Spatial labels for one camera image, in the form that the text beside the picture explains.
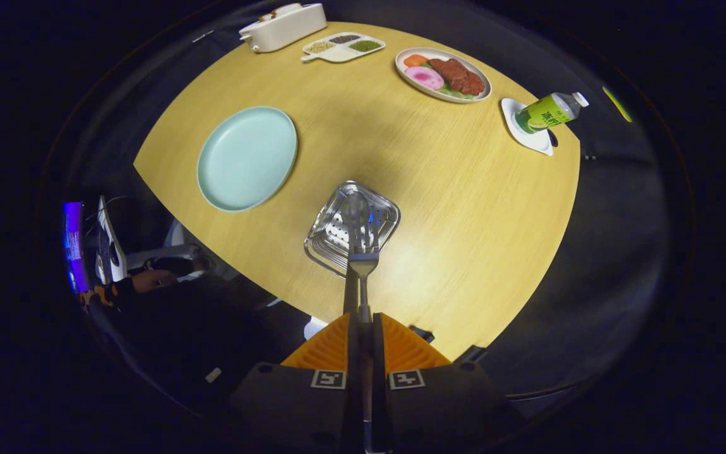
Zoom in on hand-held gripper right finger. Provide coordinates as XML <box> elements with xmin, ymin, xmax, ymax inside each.
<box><xmin>372</xmin><ymin>313</ymin><xmax>525</xmax><ymax>454</ymax></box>

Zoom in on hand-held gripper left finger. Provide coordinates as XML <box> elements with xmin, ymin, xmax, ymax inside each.
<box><xmin>229</xmin><ymin>313</ymin><xmax>364</xmax><ymax>454</ymax></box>

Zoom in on wooden handle metal fork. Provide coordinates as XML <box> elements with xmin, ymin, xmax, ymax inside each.
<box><xmin>343</xmin><ymin>211</ymin><xmax>383</xmax><ymax>451</ymax></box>

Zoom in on metal spoon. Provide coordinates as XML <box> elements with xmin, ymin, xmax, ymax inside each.
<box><xmin>341</xmin><ymin>192</ymin><xmax>370</xmax><ymax>253</ymax></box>

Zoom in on square metal drain tray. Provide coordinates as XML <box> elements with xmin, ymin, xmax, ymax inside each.
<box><xmin>304</xmin><ymin>180</ymin><xmax>401</xmax><ymax>278</ymax></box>

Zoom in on pale green round plate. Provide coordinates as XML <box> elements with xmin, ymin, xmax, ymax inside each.
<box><xmin>197</xmin><ymin>106</ymin><xmax>299</xmax><ymax>212</ymax></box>

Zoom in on glowing purple screen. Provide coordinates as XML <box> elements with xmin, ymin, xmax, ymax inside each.
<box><xmin>64</xmin><ymin>202</ymin><xmax>89</xmax><ymax>294</ymax></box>

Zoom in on white square coaster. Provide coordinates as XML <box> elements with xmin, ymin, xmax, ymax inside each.
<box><xmin>501</xmin><ymin>98</ymin><xmax>555</xmax><ymax>156</ymax></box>

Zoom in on green label drink bottle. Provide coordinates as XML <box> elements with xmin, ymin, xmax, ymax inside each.
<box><xmin>514</xmin><ymin>91</ymin><xmax>590</xmax><ymax>135</ymax></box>

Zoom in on white oval food plate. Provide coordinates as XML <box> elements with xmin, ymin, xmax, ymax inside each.
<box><xmin>395</xmin><ymin>47</ymin><xmax>493</xmax><ymax>104</ymax></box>

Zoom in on pink ham slice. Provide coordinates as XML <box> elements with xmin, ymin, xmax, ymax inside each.
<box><xmin>405</xmin><ymin>66</ymin><xmax>445</xmax><ymax>91</ymax></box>

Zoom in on brown meat pieces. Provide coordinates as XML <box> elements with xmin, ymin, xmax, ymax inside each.
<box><xmin>427</xmin><ymin>58</ymin><xmax>485</xmax><ymax>96</ymax></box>

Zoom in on white divided condiment dish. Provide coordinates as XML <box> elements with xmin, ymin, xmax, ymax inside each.
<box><xmin>301</xmin><ymin>32</ymin><xmax>386</xmax><ymax>64</ymax></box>

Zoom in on cream white toaster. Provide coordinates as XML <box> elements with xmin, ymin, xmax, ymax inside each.
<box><xmin>239</xmin><ymin>3</ymin><xmax>328</xmax><ymax>54</ymax></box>

